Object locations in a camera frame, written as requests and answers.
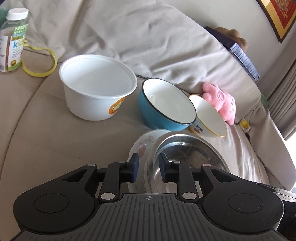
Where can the white plastic tub bowl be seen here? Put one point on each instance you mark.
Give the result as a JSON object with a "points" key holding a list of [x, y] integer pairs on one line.
{"points": [[95, 86]]}

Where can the blue enamel bowl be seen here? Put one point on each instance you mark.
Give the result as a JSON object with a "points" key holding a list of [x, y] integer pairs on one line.
{"points": [[165, 106]]}

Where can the white bowl yellow rim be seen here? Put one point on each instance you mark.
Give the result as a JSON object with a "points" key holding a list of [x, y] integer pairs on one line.
{"points": [[208, 122]]}

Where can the navy blue book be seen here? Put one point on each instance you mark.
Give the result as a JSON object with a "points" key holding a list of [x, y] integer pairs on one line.
{"points": [[237, 52]]}

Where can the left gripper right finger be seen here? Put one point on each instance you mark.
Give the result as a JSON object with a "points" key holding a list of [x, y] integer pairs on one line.
{"points": [[181, 174]]}

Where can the beige sofa cover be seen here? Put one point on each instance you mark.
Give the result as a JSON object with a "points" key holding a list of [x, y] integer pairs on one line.
{"points": [[42, 140]]}

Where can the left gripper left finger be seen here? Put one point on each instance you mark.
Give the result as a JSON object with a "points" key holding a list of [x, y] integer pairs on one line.
{"points": [[116, 174]]}

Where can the framed red picture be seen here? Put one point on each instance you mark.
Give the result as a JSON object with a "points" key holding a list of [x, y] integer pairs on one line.
{"points": [[280, 14]]}

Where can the small yellow white object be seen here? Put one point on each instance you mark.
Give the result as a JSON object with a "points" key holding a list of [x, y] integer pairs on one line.
{"points": [[244, 125]]}

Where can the vitamin gummy bottle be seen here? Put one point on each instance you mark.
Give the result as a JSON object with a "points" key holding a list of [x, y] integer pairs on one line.
{"points": [[13, 32]]}

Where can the stainless steel bowl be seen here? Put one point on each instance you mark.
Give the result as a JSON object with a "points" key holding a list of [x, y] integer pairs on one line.
{"points": [[182, 147]]}

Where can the floral white plate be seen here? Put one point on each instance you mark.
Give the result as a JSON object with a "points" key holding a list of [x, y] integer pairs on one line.
{"points": [[142, 147]]}

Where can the brown plush toy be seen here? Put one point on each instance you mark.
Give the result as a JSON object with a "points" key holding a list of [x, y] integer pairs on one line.
{"points": [[234, 35]]}

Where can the pink plush toy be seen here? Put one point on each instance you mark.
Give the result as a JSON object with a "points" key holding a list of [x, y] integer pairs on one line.
{"points": [[222, 101]]}

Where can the yellow ribbon loop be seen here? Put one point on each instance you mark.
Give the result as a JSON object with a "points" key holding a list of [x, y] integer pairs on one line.
{"points": [[40, 63]]}

